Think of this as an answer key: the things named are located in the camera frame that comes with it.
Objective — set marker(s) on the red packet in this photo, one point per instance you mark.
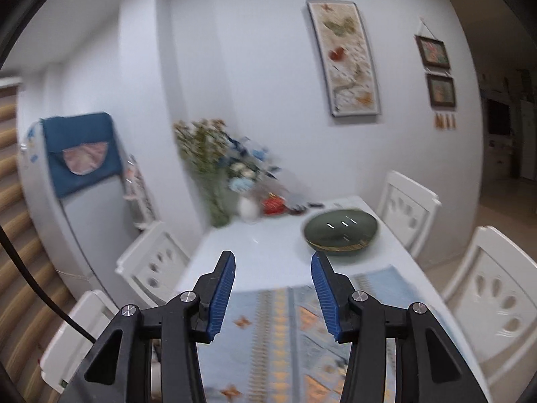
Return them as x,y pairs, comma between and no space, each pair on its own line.
273,205

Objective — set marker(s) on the dark television screen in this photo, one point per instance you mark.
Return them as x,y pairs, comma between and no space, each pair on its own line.
498,117

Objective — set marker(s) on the white vase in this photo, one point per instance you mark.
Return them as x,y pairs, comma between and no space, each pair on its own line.
248,209

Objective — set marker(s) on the blue flower bouquet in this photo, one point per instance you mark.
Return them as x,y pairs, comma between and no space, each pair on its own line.
247,172

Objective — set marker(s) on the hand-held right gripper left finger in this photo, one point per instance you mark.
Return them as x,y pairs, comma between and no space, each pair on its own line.
220,298

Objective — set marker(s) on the white dining chair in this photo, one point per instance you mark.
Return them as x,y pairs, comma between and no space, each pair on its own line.
407,205
71,340
157,256
499,289

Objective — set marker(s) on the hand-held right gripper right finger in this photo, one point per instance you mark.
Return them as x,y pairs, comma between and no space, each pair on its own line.
325,298

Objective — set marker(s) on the blue patterned table runner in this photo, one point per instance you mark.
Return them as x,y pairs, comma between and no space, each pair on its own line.
277,344

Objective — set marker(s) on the dark green bowl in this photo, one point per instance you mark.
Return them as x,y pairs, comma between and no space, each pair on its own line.
340,229

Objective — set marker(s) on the striped window blind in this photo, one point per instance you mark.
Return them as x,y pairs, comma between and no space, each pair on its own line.
16,201

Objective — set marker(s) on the tall butterfly wall picture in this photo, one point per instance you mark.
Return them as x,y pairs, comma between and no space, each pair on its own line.
348,58

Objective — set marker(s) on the small framed picture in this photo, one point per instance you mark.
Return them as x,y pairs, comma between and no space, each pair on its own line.
433,52
440,91

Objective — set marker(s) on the orange hanging tassels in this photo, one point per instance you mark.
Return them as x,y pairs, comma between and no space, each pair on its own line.
444,121

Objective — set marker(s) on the white refrigerator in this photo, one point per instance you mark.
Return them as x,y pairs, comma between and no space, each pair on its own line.
92,226

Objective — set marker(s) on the blue cloth cover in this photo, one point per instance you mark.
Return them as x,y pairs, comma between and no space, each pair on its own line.
79,134

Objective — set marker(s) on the dried flower bouquet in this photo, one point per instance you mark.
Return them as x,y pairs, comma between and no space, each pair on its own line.
201,155

